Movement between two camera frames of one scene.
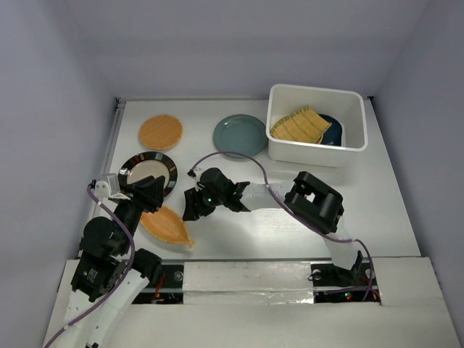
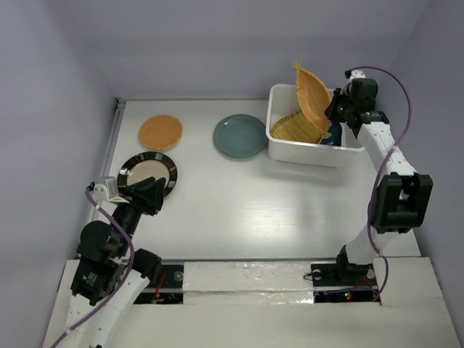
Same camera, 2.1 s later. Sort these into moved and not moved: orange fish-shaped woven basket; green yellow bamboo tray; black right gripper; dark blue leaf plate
Moved: orange fish-shaped woven basket
Not moved: dark blue leaf plate; black right gripper; green yellow bamboo tray
